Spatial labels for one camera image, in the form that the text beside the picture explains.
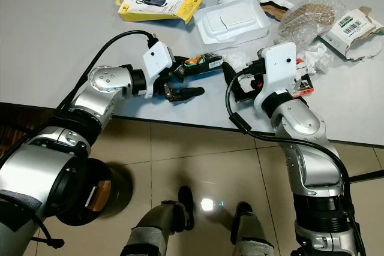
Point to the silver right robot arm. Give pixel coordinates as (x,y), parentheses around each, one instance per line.
(312,166)

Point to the black metal bar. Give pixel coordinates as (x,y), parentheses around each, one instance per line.
(366,175)

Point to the red black wrapper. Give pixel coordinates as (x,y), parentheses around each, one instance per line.
(305,85)

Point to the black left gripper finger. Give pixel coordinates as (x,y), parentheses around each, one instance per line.
(191,92)
(183,70)

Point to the robot left leg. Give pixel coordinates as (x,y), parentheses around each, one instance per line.
(156,229)

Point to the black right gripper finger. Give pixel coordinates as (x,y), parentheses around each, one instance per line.
(229,76)

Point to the black round rubbish bin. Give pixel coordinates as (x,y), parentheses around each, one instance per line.
(111,187)

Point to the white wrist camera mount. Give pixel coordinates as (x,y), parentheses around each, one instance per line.
(279,64)
(159,61)

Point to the white box with barcode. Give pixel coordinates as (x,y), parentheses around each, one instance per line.
(351,28)

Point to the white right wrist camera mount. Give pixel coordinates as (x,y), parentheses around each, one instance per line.
(279,64)

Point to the white packaging tray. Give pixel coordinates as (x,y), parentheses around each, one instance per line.
(231,22)

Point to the brown cardboard piece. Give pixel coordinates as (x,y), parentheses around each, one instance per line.
(275,8)

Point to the black snack packet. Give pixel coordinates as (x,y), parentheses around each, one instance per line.
(204,64)

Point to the robot right leg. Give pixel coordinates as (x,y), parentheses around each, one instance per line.
(252,235)

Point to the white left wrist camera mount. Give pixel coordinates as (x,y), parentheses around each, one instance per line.
(159,61)

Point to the clear bubble wrap bag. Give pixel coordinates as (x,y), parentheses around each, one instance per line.
(312,16)

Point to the robot leg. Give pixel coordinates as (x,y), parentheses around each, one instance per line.
(252,235)
(156,229)

